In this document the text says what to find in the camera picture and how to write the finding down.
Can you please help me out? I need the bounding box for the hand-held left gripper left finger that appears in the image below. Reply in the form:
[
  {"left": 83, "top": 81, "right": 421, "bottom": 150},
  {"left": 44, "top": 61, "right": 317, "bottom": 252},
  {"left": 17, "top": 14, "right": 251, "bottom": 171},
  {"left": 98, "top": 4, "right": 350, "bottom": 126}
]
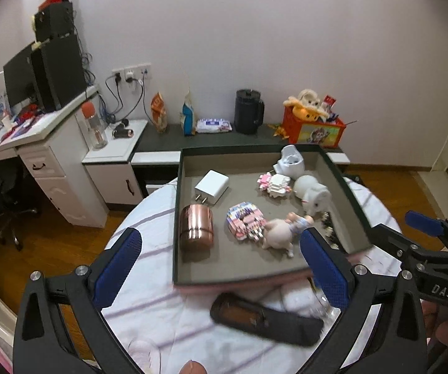
[{"left": 13, "top": 227, "right": 158, "bottom": 374}]

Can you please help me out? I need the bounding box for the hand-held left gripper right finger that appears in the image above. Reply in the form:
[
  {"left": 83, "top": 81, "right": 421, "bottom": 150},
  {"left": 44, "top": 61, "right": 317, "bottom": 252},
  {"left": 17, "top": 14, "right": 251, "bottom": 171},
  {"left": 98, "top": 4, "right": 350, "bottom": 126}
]
[{"left": 298, "top": 228, "right": 431, "bottom": 374}]

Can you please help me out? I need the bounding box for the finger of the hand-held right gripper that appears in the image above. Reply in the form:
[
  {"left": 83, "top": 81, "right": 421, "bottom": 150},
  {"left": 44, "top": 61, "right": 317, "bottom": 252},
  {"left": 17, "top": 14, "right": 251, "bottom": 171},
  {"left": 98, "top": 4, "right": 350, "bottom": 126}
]
[
  {"left": 369, "top": 224, "right": 448, "bottom": 269},
  {"left": 405, "top": 210, "right": 448, "bottom": 252}
]

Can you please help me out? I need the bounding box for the clear glass bottle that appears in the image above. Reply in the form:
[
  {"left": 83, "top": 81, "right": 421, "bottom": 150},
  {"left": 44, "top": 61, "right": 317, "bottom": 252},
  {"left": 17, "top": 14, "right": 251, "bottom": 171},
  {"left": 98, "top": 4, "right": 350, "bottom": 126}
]
[{"left": 309, "top": 278, "right": 343, "bottom": 322}]

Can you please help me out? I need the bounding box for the pig doll figurine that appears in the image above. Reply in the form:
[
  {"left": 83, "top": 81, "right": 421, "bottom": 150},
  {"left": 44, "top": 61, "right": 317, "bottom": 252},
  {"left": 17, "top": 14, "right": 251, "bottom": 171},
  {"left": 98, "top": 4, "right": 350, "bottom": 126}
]
[{"left": 263, "top": 212, "right": 314, "bottom": 258}]

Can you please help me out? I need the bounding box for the white elephant figurine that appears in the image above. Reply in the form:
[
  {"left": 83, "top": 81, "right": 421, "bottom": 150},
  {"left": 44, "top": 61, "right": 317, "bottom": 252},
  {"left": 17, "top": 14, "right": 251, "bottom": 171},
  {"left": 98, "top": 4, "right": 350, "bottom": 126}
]
[{"left": 294, "top": 175, "right": 331, "bottom": 217}]

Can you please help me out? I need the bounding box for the rose gold metal cylinder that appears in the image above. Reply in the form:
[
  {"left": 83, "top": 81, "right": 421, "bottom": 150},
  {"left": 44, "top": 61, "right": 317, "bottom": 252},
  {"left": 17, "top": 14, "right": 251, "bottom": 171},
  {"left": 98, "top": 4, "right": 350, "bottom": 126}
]
[{"left": 179, "top": 204, "right": 215, "bottom": 252}]

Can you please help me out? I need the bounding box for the white and pink block toy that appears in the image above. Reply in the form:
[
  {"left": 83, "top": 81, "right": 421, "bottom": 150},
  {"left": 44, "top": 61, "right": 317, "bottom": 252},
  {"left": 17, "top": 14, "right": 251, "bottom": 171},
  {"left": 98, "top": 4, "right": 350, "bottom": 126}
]
[{"left": 258, "top": 172, "right": 295, "bottom": 199}]

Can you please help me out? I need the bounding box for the dark green shallow tray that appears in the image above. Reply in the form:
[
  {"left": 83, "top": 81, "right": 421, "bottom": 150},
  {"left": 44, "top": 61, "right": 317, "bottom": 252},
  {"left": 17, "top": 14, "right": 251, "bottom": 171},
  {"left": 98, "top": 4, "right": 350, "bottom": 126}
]
[{"left": 173, "top": 144, "right": 374, "bottom": 293}]

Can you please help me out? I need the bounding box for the white plug charger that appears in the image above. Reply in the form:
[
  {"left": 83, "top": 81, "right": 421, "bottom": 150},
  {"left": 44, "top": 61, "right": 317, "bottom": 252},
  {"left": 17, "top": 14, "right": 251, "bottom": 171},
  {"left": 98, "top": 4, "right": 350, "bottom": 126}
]
[{"left": 194, "top": 170, "right": 230, "bottom": 206}]

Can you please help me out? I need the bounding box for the low white and black cabinet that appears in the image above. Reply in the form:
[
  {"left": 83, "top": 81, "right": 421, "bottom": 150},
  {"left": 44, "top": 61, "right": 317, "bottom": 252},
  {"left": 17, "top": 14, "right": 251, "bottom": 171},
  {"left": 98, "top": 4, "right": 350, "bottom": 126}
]
[{"left": 82, "top": 119, "right": 351, "bottom": 207}]

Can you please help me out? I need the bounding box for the white desk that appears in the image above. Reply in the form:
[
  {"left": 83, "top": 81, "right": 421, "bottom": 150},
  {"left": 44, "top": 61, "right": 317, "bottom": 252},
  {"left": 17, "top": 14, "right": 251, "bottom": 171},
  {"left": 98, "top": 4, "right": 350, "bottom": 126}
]
[{"left": 0, "top": 86, "right": 110, "bottom": 228}]

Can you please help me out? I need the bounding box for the black office chair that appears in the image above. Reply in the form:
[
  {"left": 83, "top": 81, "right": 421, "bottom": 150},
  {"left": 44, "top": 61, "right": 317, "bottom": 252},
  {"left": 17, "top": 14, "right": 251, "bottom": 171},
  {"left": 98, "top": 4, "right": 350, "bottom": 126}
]
[{"left": 0, "top": 160, "right": 40, "bottom": 252}]

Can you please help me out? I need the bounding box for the orange toy crate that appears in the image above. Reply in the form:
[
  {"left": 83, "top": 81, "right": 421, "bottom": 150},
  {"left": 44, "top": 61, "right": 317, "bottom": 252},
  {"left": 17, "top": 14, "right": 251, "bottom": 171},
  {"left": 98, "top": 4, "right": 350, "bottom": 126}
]
[{"left": 282, "top": 105, "right": 347, "bottom": 149}]

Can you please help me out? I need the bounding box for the black cylinder device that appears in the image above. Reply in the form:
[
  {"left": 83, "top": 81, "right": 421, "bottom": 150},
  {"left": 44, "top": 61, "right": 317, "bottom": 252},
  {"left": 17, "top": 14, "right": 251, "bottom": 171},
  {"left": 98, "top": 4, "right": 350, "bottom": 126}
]
[{"left": 113, "top": 118, "right": 134, "bottom": 140}]

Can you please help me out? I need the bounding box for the water bottle with orange lid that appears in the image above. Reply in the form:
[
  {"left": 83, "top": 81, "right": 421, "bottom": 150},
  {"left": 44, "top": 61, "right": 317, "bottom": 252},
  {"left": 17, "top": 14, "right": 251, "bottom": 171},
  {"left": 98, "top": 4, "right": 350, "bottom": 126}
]
[{"left": 82, "top": 100, "right": 108, "bottom": 149}]

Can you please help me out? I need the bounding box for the yellow plush toy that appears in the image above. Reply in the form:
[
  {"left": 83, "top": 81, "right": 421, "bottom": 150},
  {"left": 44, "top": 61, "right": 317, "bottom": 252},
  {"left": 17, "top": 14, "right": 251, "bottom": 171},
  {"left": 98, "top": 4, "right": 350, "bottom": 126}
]
[{"left": 283, "top": 98, "right": 328, "bottom": 121}]

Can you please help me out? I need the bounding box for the orange snack bag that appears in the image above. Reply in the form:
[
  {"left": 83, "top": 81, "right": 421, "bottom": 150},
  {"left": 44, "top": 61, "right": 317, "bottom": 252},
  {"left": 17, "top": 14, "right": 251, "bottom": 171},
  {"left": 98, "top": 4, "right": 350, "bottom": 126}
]
[{"left": 151, "top": 91, "right": 169, "bottom": 133}]

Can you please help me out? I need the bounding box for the blue and white bag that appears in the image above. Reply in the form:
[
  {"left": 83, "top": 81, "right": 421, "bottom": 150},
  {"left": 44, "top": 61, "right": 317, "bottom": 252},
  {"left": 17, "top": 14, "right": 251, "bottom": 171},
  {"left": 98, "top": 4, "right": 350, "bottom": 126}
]
[{"left": 180, "top": 89, "right": 196, "bottom": 137}]

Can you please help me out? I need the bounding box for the white plush toy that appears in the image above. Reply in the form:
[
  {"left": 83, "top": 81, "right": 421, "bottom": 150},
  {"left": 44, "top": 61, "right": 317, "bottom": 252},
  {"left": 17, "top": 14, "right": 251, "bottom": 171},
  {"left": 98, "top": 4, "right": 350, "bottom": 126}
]
[{"left": 298, "top": 89, "right": 322, "bottom": 108}]

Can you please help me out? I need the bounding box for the white wet wipes pack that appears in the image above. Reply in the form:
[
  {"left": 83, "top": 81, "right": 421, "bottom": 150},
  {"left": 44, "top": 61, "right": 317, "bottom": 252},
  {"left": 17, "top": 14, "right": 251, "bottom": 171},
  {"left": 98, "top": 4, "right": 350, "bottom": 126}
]
[{"left": 196, "top": 117, "right": 233, "bottom": 133}]

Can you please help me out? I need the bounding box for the black kettle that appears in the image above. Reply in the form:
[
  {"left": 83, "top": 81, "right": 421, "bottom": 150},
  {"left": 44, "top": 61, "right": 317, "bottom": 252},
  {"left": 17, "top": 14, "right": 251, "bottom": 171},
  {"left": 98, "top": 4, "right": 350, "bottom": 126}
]
[{"left": 234, "top": 89, "right": 266, "bottom": 135}]

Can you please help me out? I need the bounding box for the black computer tower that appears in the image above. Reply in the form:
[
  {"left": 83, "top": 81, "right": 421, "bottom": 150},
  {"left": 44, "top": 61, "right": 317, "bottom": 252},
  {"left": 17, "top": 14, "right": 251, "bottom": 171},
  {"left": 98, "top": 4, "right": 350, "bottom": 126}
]
[{"left": 30, "top": 37, "right": 88, "bottom": 113}]

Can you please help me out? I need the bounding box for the black computer monitor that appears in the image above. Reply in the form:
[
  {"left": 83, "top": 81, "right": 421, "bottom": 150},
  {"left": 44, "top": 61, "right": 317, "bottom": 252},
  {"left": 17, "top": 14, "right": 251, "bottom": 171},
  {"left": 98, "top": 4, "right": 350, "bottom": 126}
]
[{"left": 3, "top": 43, "right": 40, "bottom": 108}]

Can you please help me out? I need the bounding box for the black box on tower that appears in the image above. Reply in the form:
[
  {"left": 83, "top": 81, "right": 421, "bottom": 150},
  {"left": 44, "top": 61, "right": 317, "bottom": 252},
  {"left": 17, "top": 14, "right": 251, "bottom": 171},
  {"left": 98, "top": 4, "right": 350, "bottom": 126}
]
[{"left": 33, "top": 1, "right": 77, "bottom": 43}]

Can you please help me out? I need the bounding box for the black power cable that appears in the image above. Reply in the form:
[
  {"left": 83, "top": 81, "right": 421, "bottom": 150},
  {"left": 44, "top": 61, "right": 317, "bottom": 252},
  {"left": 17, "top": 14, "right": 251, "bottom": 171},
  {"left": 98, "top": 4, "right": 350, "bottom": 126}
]
[{"left": 105, "top": 74, "right": 147, "bottom": 123}]

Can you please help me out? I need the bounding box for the white wall socket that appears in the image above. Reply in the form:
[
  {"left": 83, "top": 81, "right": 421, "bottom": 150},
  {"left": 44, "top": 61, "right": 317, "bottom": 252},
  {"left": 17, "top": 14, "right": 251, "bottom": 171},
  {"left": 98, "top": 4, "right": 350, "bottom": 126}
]
[{"left": 112, "top": 62, "right": 152, "bottom": 82}]

